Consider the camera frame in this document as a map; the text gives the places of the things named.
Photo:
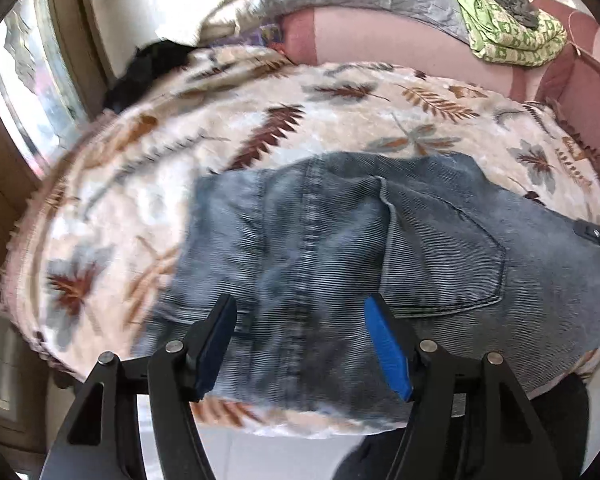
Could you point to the beige crumpled cloth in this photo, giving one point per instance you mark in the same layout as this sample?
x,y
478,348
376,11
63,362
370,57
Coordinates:
x,y
230,20

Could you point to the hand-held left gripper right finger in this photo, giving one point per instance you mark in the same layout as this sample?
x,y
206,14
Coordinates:
x,y
387,350

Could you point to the black cloth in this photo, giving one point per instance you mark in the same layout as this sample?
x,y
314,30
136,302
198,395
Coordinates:
x,y
145,70

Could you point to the patterned glass window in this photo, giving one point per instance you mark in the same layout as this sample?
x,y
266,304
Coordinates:
x,y
35,75

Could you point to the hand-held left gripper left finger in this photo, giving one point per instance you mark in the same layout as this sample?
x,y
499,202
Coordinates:
x,y
214,356

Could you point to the leaf print blanket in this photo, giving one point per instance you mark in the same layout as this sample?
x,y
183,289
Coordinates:
x,y
190,125

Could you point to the grey-blue denim pants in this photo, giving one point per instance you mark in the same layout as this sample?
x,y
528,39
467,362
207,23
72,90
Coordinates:
x,y
320,240

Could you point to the green patterned blanket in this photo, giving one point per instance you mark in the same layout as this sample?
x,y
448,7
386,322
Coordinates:
x,y
510,40

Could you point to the dark grey cloth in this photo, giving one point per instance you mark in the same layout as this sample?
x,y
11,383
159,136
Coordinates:
x,y
510,2

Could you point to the purple patterned cloth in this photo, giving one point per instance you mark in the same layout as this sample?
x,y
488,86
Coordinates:
x,y
267,35

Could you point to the person's left leg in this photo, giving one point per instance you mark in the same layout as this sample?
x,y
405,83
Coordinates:
x,y
367,460

